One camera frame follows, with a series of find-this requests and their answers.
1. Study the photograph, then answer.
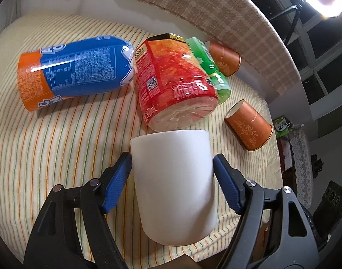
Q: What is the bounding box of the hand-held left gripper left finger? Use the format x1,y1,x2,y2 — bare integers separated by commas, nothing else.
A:
23,152,133,269

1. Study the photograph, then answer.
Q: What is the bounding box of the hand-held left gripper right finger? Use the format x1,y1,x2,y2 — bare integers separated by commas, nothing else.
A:
213,154,320,269

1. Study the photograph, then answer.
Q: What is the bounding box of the white cup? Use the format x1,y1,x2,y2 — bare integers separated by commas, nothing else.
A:
130,129,217,245

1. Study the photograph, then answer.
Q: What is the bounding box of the orange paper cup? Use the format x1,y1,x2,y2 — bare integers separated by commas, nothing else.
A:
224,100,273,151
205,41,241,77

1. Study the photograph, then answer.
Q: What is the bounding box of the striped bed sheet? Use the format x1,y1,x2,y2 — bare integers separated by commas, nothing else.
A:
0,12,280,262

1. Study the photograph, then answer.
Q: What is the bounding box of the white lace cloth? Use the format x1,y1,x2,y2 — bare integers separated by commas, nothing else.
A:
290,128,313,209

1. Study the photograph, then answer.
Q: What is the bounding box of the green and white packet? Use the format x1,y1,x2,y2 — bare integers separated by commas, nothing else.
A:
273,115,290,138

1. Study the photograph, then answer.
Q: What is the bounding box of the black speaker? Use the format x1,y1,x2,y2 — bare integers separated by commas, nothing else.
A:
311,180,342,237

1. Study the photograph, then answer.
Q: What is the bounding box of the red snack canister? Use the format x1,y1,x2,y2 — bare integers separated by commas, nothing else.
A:
134,33,219,132

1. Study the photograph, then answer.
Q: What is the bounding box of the green snack canister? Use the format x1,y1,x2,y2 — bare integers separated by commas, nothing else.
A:
185,37,232,106

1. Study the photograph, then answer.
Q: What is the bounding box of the blue orange snack canister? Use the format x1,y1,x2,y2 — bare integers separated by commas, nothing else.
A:
17,35,137,113

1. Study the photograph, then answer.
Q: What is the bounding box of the plaid headboard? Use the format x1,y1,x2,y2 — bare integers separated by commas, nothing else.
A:
20,0,302,97

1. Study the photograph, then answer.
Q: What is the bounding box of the black light stand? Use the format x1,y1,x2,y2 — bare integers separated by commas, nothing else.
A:
267,0,306,47

